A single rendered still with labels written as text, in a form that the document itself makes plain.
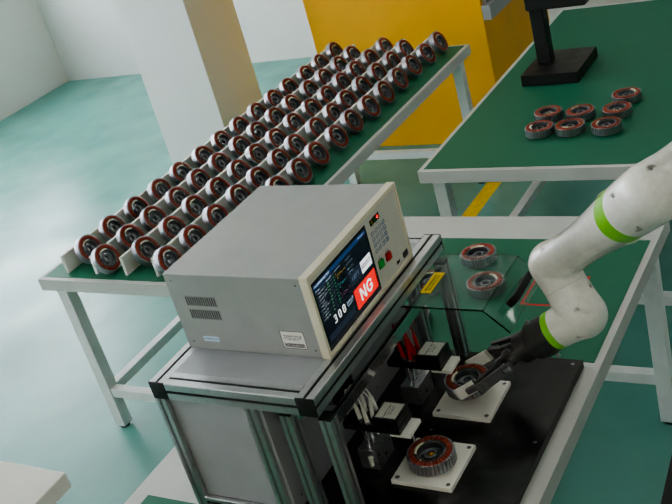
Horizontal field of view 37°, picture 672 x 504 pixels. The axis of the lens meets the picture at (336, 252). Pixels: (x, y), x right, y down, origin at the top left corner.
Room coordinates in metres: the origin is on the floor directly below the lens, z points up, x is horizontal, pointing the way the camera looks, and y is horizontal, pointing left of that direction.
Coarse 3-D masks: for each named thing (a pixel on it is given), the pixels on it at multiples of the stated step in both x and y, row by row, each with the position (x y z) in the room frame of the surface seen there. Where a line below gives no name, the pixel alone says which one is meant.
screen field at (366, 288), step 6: (372, 270) 2.04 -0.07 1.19; (366, 276) 2.02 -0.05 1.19; (372, 276) 2.04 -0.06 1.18; (366, 282) 2.01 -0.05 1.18; (372, 282) 2.03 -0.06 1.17; (360, 288) 1.99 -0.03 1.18; (366, 288) 2.01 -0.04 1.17; (372, 288) 2.03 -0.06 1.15; (354, 294) 1.97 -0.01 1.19; (360, 294) 1.99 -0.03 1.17; (366, 294) 2.00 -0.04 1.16; (360, 300) 1.98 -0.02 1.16; (366, 300) 2.00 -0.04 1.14; (360, 306) 1.98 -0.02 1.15
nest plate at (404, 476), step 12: (456, 444) 1.87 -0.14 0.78; (468, 444) 1.86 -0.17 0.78; (468, 456) 1.82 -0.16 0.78; (408, 468) 1.84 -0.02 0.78; (456, 468) 1.79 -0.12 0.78; (396, 480) 1.81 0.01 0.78; (408, 480) 1.80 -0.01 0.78; (420, 480) 1.79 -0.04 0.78; (432, 480) 1.78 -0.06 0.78; (444, 480) 1.77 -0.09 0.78; (456, 480) 1.76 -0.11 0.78
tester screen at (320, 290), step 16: (352, 256) 1.99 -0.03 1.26; (336, 272) 1.93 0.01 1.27; (368, 272) 2.03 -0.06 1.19; (320, 288) 1.88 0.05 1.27; (336, 288) 1.92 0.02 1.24; (352, 288) 1.97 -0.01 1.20; (320, 304) 1.86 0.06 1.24; (336, 304) 1.91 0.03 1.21; (352, 304) 1.95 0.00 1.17; (352, 320) 1.94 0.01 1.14
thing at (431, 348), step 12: (420, 348) 2.09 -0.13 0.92; (432, 348) 2.08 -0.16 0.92; (444, 348) 2.07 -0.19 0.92; (396, 360) 2.11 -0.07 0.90; (420, 360) 2.06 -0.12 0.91; (432, 360) 2.04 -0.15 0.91; (444, 360) 2.05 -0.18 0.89; (456, 360) 2.06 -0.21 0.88; (408, 372) 2.10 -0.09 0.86; (444, 372) 2.03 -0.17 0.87
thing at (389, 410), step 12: (360, 408) 1.95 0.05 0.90; (384, 408) 1.89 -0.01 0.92; (396, 408) 1.88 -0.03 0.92; (408, 408) 1.89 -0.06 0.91; (360, 420) 1.90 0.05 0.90; (372, 420) 1.90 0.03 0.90; (384, 420) 1.86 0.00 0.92; (396, 420) 1.84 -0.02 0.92; (408, 420) 1.87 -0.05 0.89; (420, 420) 1.87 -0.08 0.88; (372, 432) 1.92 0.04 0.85; (384, 432) 1.86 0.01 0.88; (396, 432) 1.84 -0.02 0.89; (408, 432) 1.84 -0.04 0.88
